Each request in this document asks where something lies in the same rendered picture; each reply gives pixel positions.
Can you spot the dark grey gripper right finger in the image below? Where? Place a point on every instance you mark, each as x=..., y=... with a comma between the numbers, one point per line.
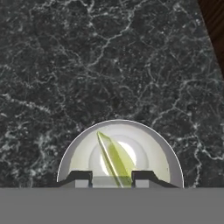
x=143, y=176

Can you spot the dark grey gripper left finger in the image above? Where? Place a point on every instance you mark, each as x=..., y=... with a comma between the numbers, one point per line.
x=81, y=176

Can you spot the yellow-green lemon wedge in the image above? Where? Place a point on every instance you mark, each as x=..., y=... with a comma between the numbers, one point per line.
x=117, y=159

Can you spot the clear glass of lemonade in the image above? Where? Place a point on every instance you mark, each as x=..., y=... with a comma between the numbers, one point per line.
x=84, y=148

